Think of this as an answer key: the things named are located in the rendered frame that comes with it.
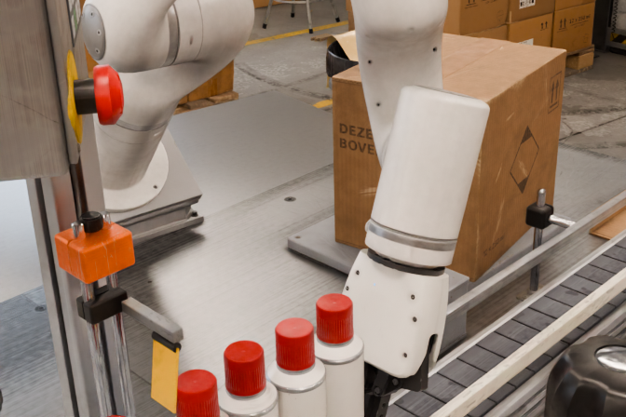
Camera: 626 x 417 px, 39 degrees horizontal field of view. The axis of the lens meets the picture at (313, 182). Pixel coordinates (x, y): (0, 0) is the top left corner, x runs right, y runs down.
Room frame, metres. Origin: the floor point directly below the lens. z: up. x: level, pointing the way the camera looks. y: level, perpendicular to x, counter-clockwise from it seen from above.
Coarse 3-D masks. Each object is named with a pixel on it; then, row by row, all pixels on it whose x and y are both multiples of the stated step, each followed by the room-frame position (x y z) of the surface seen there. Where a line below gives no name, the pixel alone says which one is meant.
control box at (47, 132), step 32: (0, 0) 0.50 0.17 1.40; (32, 0) 0.50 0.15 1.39; (64, 0) 0.56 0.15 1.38; (0, 32) 0.50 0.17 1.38; (32, 32) 0.50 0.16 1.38; (64, 32) 0.54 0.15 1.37; (0, 64) 0.50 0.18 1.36; (32, 64) 0.50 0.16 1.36; (64, 64) 0.51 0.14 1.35; (0, 96) 0.50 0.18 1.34; (32, 96) 0.50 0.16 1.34; (64, 96) 0.51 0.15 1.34; (0, 128) 0.50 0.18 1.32; (32, 128) 0.50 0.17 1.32; (64, 128) 0.51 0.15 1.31; (0, 160) 0.50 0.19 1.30; (32, 160) 0.50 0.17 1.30; (64, 160) 0.50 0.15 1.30
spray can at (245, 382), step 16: (224, 352) 0.61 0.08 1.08; (240, 352) 0.61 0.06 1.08; (256, 352) 0.61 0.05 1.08; (240, 368) 0.59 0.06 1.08; (256, 368) 0.60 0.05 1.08; (224, 384) 0.62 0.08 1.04; (240, 384) 0.59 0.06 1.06; (256, 384) 0.60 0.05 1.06; (272, 384) 0.62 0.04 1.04; (224, 400) 0.60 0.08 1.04; (240, 400) 0.59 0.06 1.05; (256, 400) 0.59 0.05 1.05; (272, 400) 0.60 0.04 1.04; (240, 416) 0.58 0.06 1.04; (256, 416) 0.58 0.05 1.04; (272, 416) 0.59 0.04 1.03
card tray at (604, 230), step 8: (624, 208) 1.36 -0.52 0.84; (616, 216) 1.34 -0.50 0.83; (624, 216) 1.34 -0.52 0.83; (600, 224) 1.30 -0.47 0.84; (608, 224) 1.31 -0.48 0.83; (616, 224) 1.31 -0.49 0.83; (624, 224) 1.30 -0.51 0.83; (592, 232) 1.28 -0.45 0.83; (600, 232) 1.28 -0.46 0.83; (608, 232) 1.28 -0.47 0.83; (616, 232) 1.28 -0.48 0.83; (608, 240) 1.26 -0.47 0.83
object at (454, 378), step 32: (608, 256) 1.12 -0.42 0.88; (576, 288) 1.03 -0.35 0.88; (512, 320) 0.96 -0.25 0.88; (544, 320) 0.96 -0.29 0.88; (480, 352) 0.89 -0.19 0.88; (512, 352) 0.89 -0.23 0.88; (448, 384) 0.83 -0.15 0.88; (512, 384) 0.83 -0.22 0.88; (416, 416) 0.78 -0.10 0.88; (480, 416) 0.77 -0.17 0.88
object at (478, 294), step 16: (624, 192) 1.16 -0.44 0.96; (608, 208) 1.10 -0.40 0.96; (576, 224) 1.06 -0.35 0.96; (592, 224) 1.07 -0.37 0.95; (560, 240) 1.01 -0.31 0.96; (528, 256) 0.97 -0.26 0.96; (544, 256) 0.99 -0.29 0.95; (512, 272) 0.94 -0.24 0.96; (480, 288) 0.90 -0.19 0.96; (496, 288) 0.91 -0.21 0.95; (464, 304) 0.87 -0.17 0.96; (448, 320) 0.85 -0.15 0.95
